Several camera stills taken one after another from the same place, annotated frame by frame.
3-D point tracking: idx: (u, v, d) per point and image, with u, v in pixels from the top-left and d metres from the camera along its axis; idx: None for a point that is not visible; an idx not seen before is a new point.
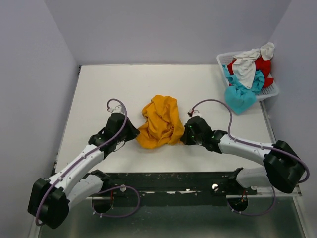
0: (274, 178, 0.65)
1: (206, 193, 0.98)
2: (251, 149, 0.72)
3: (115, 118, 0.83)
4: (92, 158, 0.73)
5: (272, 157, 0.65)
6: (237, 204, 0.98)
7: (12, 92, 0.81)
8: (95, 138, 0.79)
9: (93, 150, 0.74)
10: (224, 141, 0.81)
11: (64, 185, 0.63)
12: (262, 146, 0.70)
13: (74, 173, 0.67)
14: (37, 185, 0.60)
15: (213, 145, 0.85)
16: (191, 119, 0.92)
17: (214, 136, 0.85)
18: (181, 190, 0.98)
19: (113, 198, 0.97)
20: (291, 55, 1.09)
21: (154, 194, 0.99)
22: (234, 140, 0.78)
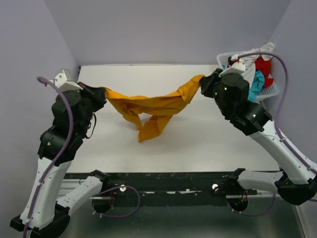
0: (291, 196, 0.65)
1: (206, 193, 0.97)
2: (296, 164, 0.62)
3: (59, 107, 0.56)
4: (51, 180, 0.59)
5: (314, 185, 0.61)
6: (237, 204, 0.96)
7: (12, 92, 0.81)
8: (46, 145, 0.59)
9: (49, 168, 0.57)
10: (268, 131, 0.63)
11: (36, 223, 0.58)
12: (310, 167, 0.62)
13: (40, 206, 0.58)
14: (15, 223, 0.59)
15: (248, 124, 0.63)
16: (232, 80, 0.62)
17: (255, 115, 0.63)
18: (181, 190, 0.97)
19: (113, 198, 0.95)
20: (291, 56, 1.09)
21: (154, 194, 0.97)
22: (281, 138, 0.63)
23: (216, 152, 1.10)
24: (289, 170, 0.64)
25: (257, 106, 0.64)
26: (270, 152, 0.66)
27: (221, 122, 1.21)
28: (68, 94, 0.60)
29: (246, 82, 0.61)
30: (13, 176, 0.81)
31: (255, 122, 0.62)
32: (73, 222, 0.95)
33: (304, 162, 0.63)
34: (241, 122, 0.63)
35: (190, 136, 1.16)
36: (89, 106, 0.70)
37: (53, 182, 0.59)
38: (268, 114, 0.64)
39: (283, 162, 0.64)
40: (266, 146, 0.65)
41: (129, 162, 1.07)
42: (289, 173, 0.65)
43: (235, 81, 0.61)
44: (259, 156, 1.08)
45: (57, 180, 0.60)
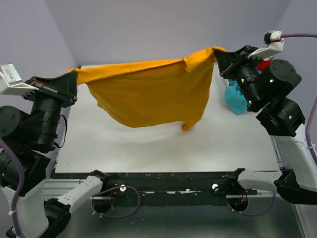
0: (292, 196, 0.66)
1: (206, 193, 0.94)
2: (316, 174, 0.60)
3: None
4: (24, 207, 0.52)
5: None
6: (237, 204, 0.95)
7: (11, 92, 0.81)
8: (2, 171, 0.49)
9: (14, 203, 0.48)
10: (299, 137, 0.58)
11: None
12: None
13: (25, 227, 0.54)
14: (11, 235, 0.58)
15: (281, 125, 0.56)
16: (282, 72, 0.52)
17: (291, 117, 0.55)
18: (181, 190, 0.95)
19: (113, 198, 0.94)
20: None
21: (153, 194, 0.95)
22: (308, 147, 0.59)
23: (216, 152, 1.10)
24: (302, 175, 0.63)
25: (294, 107, 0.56)
26: (290, 156, 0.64)
27: (221, 122, 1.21)
28: (3, 113, 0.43)
29: (298, 79, 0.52)
30: None
31: (289, 125, 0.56)
32: (74, 222, 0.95)
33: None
34: (274, 122, 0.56)
35: (190, 136, 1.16)
36: (54, 110, 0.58)
37: (26, 207, 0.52)
38: (302, 117, 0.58)
39: (300, 168, 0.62)
40: (289, 149, 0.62)
41: (129, 163, 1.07)
42: (300, 177, 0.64)
43: (285, 73, 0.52)
44: (258, 156, 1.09)
45: (30, 204, 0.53)
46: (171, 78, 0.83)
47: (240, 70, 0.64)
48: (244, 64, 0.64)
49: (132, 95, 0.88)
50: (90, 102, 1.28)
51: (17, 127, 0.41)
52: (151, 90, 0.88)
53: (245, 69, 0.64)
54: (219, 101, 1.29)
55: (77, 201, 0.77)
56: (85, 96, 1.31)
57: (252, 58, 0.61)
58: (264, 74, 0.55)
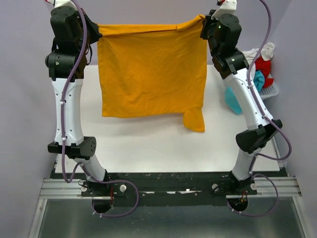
0: (242, 143, 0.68)
1: (206, 193, 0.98)
2: (253, 110, 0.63)
3: (60, 19, 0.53)
4: (73, 98, 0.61)
5: (262, 131, 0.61)
6: (237, 204, 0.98)
7: (11, 92, 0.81)
8: (53, 62, 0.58)
9: (66, 87, 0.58)
10: (240, 75, 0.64)
11: (73, 140, 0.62)
12: (265, 115, 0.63)
13: (71, 122, 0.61)
14: (55, 146, 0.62)
15: (225, 67, 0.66)
16: (228, 21, 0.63)
17: (235, 60, 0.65)
18: (181, 190, 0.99)
19: (113, 198, 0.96)
20: (291, 56, 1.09)
21: (153, 194, 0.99)
22: (248, 85, 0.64)
23: (216, 153, 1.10)
24: (246, 114, 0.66)
25: (240, 55, 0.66)
26: (237, 98, 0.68)
27: (221, 122, 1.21)
28: (61, 9, 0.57)
29: (239, 26, 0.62)
30: (13, 177, 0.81)
31: (231, 64, 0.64)
32: (74, 222, 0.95)
33: (262, 109, 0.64)
34: (220, 63, 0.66)
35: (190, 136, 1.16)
36: None
37: (74, 99, 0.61)
38: (246, 62, 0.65)
39: (244, 107, 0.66)
40: (235, 90, 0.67)
41: (127, 162, 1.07)
42: (246, 119, 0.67)
43: (229, 22, 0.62)
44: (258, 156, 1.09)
45: (76, 98, 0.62)
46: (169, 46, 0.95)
47: (210, 27, 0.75)
48: (212, 23, 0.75)
49: (141, 64, 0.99)
50: (90, 102, 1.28)
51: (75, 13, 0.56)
52: (155, 60, 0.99)
53: (212, 27, 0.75)
54: (219, 101, 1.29)
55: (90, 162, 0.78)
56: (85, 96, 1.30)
57: (215, 18, 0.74)
58: (217, 25, 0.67)
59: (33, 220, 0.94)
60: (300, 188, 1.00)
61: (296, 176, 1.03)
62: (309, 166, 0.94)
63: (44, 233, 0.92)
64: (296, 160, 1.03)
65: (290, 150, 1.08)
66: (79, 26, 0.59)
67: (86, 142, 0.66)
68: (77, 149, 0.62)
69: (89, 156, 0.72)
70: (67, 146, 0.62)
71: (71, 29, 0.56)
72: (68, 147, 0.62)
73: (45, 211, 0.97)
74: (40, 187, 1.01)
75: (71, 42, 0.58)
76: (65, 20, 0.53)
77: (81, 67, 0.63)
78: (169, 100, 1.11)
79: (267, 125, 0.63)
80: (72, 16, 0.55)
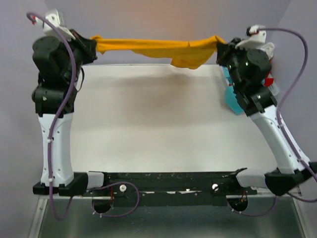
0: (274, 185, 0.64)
1: (206, 193, 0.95)
2: (288, 153, 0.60)
3: (43, 54, 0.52)
4: (61, 134, 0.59)
5: (299, 177, 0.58)
6: (237, 204, 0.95)
7: (11, 92, 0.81)
8: (40, 98, 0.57)
9: (53, 125, 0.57)
10: (268, 113, 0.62)
11: (61, 180, 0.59)
12: (301, 158, 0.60)
13: (59, 163, 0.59)
14: (39, 191, 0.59)
15: (250, 104, 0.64)
16: (256, 57, 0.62)
17: (261, 97, 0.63)
18: (181, 190, 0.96)
19: (113, 199, 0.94)
20: (291, 57, 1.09)
21: (154, 194, 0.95)
22: (278, 125, 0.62)
23: (216, 153, 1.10)
24: (278, 157, 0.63)
25: (267, 92, 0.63)
26: (266, 138, 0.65)
27: (221, 122, 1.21)
28: (43, 41, 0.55)
29: (269, 66, 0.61)
30: (13, 178, 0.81)
31: (257, 102, 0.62)
32: (74, 222, 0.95)
33: (297, 152, 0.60)
34: (245, 100, 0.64)
35: (190, 136, 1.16)
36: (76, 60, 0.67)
37: (62, 135, 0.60)
38: (273, 99, 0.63)
39: (276, 149, 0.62)
40: (262, 128, 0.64)
41: (127, 162, 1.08)
42: (277, 161, 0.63)
43: (258, 59, 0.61)
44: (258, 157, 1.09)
45: (64, 134, 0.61)
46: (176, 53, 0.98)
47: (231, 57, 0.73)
48: (236, 52, 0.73)
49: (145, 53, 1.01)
50: (89, 102, 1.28)
51: (58, 46, 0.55)
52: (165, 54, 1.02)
53: (236, 55, 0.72)
54: (219, 101, 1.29)
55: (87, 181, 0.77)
56: (85, 96, 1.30)
57: (239, 47, 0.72)
58: (243, 59, 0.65)
59: (34, 219, 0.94)
60: (300, 188, 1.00)
61: None
62: None
63: (44, 234, 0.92)
64: None
65: None
66: (63, 58, 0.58)
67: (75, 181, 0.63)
68: (66, 191, 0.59)
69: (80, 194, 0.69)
70: (55, 187, 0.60)
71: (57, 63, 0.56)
72: (56, 188, 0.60)
73: (44, 212, 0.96)
74: None
75: (57, 76, 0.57)
76: (49, 56, 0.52)
77: (71, 100, 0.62)
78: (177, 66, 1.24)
79: (303, 169, 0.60)
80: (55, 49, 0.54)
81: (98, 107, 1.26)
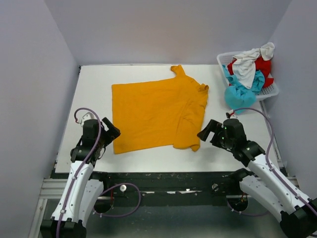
0: (288, 226, 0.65)
1: (207, 192, 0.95)
2: (284, 191, 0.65)
3: (89, 124, 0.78)
4: (83, 176, 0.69)
5: (300, 211, 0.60)
6: (237, 204, 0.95)
7: (11, 94, 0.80)
8: (76, 152, 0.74)
9: (80, 166, 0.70)
10: (259, 161, 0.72)
11: (70, 214, 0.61)
12: (297, 194, 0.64)
13: (74, 199, 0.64)
14: (44, 227, 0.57)
15: (244, 156, 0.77)
16: (230, 122, 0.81)
17: (249, 148, 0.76)
18: (181, 190, 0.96)
19: (113, 198, 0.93)
20: (291, 57, 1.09)
21: (153, 194, 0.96)
22: (270, 168, 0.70)
23: (216, 153, 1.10)
24: (280, 199, 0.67)
25: (254, 144, 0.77)
26: (267, 184, 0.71)
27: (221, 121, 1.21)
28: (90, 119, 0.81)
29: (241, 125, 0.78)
30: (13, 179, 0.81)
31: (248, 153, 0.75)
32: None
33: (293, 190, 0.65)
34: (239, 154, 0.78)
35: None
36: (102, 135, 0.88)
37: (84, 178, 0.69)
38: (261, 149, 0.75)
39: (276, 192, 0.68)
40: (261, 176, 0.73)
41: (126, 162, 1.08)
42: (283, 204, 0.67)
43: (232, 122, 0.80)
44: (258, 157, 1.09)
45: (85, 178, 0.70)
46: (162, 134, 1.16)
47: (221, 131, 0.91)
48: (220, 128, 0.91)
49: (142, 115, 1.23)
50: (89, 102, 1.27)
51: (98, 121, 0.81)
52: (160, 124, 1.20)
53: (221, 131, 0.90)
54: (219, 101, 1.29)
55: (86, 211, 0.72)
56: (85, 96, 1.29)
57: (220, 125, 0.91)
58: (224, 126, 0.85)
59: (34, 220, 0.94)
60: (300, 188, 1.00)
61: (296, 176, 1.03)
62: (309, 167, 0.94)
63: None
64: (296, 161, 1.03)
65: (290, 151, 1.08)
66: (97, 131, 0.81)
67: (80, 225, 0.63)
68: (71, 225, 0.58)
69: None
70: (61, 221, 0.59)
71: (92, 132, 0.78)
72: (62, 222, 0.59)
73: (44, 212, 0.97)
74: (40, 187, 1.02)
75: (92, 140, 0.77)
76: (92, 125, 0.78)
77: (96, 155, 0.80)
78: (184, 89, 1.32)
79: (303, 206, 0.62)
80: (96, 122, 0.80)
81: (98, 106, 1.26)
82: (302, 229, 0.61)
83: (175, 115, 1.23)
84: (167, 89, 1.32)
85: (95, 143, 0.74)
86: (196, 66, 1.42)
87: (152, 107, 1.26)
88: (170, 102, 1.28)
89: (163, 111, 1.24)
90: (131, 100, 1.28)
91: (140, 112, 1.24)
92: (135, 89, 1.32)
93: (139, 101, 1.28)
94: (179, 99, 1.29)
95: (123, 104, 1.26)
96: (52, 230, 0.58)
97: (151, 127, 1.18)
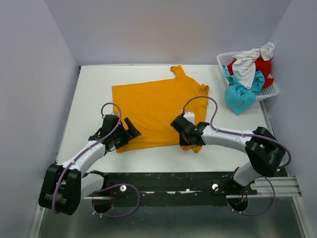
0: (259, 166, 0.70)
1: (206, 193, 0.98)
2: (233, 138, 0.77)
3: (110, 118, 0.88)
4: (97, 149, 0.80)
5: (253, 144, 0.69)
6: (237, 204, 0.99)
7: (11, 95, 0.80)
8: (93, 137, 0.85)
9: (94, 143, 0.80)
10: (206, 131, 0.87)
11: (77, 167, 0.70)
12: (242, 133, 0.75)
13: (84, 159, 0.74)
14: (52, 171, 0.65)
15: (197, 137, 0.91)
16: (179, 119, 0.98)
17: (196, 128, 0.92)
18: (181, 190, 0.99)
19: (113, 198, 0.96)
20: (291, 57, 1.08)
21: (154, 195, 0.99)
22: (216, 130, 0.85)
23: (216, 153, 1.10)
24: (241, 148, 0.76)
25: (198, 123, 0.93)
26: (226, 143, 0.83)
27: (221, 121, 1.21)
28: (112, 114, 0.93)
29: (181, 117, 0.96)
30: (13, 179, 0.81)
31: (198, 132, 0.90)
32: (74, 222, 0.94)
33: (237, 133, 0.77)
34: (192, 138, 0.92)
35: None
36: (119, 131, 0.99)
37: (96, 151, 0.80)
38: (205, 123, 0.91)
39: (233, 144, 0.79)
40: (217, 140, 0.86)
41: (126, 161, 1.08)
42: (242, 148, 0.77)
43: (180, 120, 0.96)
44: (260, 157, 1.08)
45: (97, 152, 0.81)
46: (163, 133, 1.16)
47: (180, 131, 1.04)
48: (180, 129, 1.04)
49: (143, 114, 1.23)
50: (89, 102, 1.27)
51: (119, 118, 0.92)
52: (161, 124, 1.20)
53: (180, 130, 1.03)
54: (219, 101, 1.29)
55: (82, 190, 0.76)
56: (85, 95, 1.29)
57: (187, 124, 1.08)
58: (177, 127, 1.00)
59: (33, 220, 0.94)
60: (300, 188, 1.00)
61: (296, 176, 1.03)
62: (309, 167, 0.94)
63: (44, 234, 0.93)
64: (296, 161, 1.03)
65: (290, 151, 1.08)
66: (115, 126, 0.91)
67: (79, 186, 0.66)
68: (74, 176, 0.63)
69: (67, 212, 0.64)
70: (68, 169, 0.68)
71: (111, 125, 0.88)
72: (68, 170, 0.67)
73: (44, 212, 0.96)
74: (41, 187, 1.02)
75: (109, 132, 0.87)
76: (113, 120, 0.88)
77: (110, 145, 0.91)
78: (183, 89, 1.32)
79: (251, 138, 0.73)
80: (116, 118, 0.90)
81: (98, 106, 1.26)
82: (264, 157, 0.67)
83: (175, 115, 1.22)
84: (167, 89, 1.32)
85: (111, 132, 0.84)
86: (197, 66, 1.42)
87: (152, 107, 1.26)
88: (171, 102, 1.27)
89: (163, 111, 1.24)
90: (130, 99, 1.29)
91: (139, 111, 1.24)
92: (134, 88, 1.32)
93: (139, 101, 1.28)
94: (178, 99, 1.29)
95: (124, 103, 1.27)
96: (56, 177, 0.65)
97: (151, 127, 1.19)
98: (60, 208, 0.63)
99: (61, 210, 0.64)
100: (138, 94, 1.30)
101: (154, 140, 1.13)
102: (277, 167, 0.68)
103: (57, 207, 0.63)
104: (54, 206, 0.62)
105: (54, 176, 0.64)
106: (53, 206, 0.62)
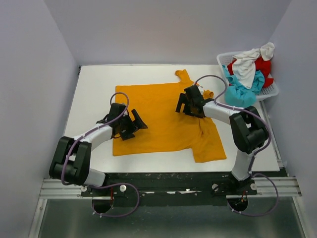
0: (237, 138, 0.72)
1: (206, 192, 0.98)
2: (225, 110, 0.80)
3: (117, 104, 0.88)
4: (105, 130, 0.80)
5: (237, 115, 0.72)
6: (237, 204, 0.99)
7: (10, 94, 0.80)
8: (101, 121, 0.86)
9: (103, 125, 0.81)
10: (208, 104, 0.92)
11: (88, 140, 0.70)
12: (234, 108, 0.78)
13: (94, 136, 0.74)
14: (64, 141, 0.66)
15: (200, 110, 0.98)
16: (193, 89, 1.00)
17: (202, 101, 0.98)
18: (181, 190, 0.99)
19: (113, 198, 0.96)
20: (291, 58, 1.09)
21: (154, 195, 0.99)
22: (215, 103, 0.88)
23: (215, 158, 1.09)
24: None
25: (208, 100, 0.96)
26: (220, 117, 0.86)
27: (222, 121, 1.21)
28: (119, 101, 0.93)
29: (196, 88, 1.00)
30: (13, 178, 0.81)
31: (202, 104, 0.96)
32: (74, 222, 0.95)
33: (230, 107, 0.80)
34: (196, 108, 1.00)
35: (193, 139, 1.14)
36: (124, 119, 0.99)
37: (104, 132, 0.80)
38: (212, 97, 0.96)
39: (224, 116, 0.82)
40: (214, 114, 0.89)
41: (126, 161, 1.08)
42: None
43: (196, 92, 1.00)
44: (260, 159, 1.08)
45: (104, 135, 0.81)
46: (167, 138, 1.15)
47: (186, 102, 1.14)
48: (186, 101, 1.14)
49: (143, 117, 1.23)
50: (89, 101, 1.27)
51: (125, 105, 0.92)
52: (166, 129, 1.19)
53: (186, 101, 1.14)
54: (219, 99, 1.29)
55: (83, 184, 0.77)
56: (86, 95, 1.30)
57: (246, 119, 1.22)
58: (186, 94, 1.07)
59: (33, 220, 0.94)
60: (300, 188, 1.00)
61: (296, 176, 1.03)
62: (309, 167, 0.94)
63: (44, 234, 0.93)
64: (296, 161, 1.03)
65: (290, 151, 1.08)
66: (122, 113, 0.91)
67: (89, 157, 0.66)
68: (85, 145, 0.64)
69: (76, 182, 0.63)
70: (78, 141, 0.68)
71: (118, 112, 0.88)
72: (79, 143, 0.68)
73: (44, 212, 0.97)
74: (40, 187, 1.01)
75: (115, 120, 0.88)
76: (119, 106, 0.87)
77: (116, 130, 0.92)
78: None
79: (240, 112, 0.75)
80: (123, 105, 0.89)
81: (98, 106, 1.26)
82: (243, 133, 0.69)
83: (174, 120, 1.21)
84: (170, 93, 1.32)
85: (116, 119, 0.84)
86: (197, 66, 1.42)
87: (154, 110, 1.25)
88: (171, 108, 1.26)
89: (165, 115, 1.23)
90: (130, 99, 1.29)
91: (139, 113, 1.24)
92: (135, 89, 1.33)
93: (141, 103, 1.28)
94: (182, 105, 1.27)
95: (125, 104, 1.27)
96: (67, 148, 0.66)
97: (153, 131, 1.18)
98: (71, 177, 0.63)
99: (72, 182, 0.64)
100: (139, 97, 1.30)
101: (154, 146, 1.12)
102: (251, 148, 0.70)
103: (68, 176, 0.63)
104: (64, 175, 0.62)
105: (65, 147, 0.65)
106: (64, 174, 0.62)
